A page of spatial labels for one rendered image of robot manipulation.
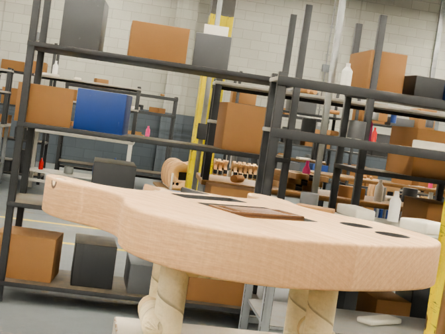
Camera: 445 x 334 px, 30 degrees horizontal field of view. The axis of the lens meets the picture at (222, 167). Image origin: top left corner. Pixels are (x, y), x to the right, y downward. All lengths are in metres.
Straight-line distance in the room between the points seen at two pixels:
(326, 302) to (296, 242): 0.20
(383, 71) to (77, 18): 2.05
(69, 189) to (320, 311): 0.32
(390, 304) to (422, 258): 5.03
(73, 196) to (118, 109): 4.54
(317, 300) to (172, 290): 0.16
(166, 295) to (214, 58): 4.70
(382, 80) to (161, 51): 1.47
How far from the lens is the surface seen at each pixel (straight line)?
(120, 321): 1.00
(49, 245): 5.64
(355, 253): 0.77
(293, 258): 0.74
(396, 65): 5.67
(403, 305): 5.92
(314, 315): 0.93
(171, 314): 0.89
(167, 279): 0.89
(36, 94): 5.55
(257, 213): 0.90
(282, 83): 4.81
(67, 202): 0.97
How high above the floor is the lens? 1.35
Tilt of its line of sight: 3 degrees down
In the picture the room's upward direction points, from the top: 8 degrees clockwise
